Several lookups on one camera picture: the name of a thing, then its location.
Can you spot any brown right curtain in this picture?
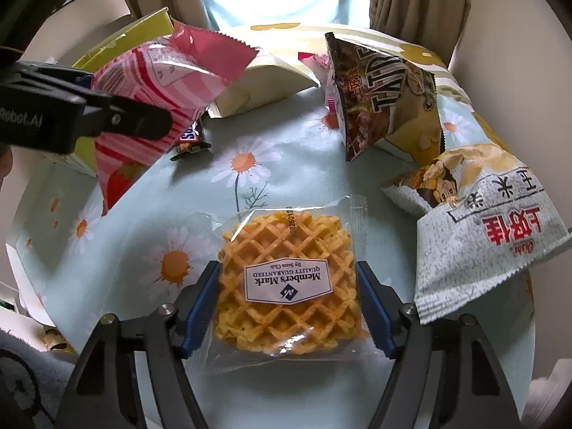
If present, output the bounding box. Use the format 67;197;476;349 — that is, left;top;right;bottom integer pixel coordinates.
369;0;470;63

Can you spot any white speckled corn snack bag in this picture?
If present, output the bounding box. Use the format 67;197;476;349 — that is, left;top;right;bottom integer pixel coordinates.
382;142;571;324

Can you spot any pink white marshmallow bag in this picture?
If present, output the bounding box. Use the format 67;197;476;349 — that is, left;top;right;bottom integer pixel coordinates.
298;52;341;134

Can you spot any Snickers candy bar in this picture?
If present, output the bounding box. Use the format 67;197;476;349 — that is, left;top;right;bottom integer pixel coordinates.
171;119;211;161

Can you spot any light blue daisy cloth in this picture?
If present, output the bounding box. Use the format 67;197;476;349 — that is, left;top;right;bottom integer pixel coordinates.
7;90;532;428

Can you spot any packaged waffle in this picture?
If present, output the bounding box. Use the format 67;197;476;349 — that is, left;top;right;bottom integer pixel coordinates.
189;195;382;375

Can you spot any yellow cardboard box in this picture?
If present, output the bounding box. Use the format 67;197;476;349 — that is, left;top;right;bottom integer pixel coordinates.
44;9;318;177

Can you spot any brown yellow chip bag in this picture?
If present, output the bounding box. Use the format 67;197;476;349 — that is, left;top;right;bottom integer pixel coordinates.
325;32;442;166

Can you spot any pink striped snack bag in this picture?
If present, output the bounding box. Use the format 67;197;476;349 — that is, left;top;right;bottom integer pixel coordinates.
92;21;257;214

